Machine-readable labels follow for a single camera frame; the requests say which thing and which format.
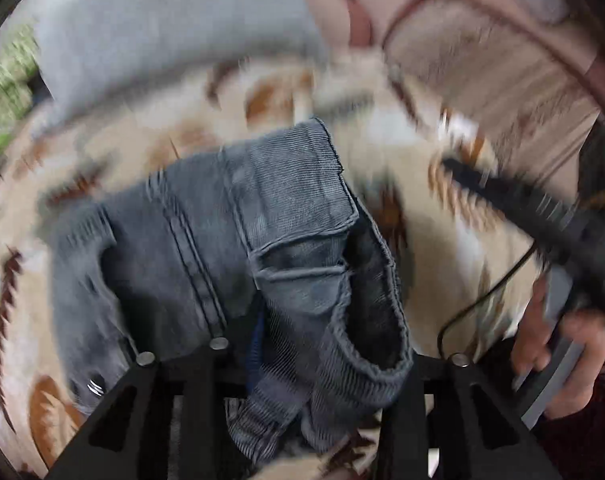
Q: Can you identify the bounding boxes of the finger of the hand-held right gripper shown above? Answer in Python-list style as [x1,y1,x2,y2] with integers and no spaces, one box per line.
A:
[439,155,579,267]

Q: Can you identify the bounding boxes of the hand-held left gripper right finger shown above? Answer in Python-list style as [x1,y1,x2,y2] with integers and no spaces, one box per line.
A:
[377,352,564,480]

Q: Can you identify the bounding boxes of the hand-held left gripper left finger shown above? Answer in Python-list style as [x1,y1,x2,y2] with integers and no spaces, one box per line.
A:
[46,309,264,480]

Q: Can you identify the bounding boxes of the grey denim pants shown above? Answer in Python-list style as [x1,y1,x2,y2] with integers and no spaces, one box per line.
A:
[49,117,416,467]

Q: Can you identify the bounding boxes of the person's right forearm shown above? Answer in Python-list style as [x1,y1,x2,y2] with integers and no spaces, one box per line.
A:
[537,370,605,463]

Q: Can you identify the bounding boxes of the person's right hand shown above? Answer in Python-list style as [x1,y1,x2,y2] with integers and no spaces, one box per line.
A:
[509,277,605,422]

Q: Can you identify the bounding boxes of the brown striped cushion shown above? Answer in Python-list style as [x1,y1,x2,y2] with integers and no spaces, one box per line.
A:
[382,0,604,207]

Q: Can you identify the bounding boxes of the pink pillow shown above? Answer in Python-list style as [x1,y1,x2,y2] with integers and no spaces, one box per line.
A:
[291,0,484,52]

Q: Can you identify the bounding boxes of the cream leaf-print blanket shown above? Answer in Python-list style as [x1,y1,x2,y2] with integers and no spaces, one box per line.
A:
[0,54,583,480]

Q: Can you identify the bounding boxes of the grey pillow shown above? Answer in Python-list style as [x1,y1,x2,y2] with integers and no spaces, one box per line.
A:
[32,0,329,122]

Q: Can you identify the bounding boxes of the green floral sheet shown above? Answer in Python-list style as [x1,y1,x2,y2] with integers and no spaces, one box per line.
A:
[0,24,41,127]

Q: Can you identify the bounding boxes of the black cable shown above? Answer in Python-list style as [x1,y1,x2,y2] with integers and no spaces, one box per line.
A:
[436,239,539,357]

